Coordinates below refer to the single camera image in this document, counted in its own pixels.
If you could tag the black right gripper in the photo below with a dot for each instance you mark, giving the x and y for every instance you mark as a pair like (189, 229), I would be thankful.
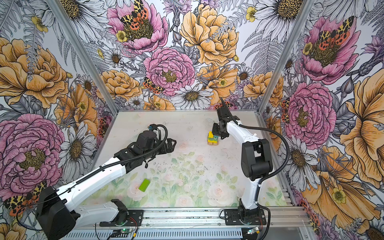
(215, 132)

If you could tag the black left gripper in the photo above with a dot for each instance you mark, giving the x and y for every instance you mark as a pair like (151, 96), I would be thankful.
(170, 149)

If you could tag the green owl toy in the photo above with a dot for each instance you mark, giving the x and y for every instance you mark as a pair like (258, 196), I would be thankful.
(214, 139)

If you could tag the green rectangular block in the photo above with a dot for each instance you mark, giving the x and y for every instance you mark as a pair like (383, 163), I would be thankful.
(144, 185)

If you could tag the natural wood block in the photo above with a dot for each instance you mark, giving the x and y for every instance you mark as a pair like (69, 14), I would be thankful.
(212, 143)

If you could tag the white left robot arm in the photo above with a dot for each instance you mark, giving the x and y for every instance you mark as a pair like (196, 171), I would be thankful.
(59, 211)

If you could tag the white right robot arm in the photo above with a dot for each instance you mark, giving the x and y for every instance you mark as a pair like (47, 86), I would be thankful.
(256, 163)

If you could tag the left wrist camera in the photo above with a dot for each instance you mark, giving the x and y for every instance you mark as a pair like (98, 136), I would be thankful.
(153, 127)

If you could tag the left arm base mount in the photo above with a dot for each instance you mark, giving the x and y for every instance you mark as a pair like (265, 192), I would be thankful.
(129, 218)

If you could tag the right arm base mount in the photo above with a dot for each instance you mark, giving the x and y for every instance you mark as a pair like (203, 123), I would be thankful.
(242, 217)

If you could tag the aluminium rail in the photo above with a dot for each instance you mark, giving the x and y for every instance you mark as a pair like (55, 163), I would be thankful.
(278, 217)

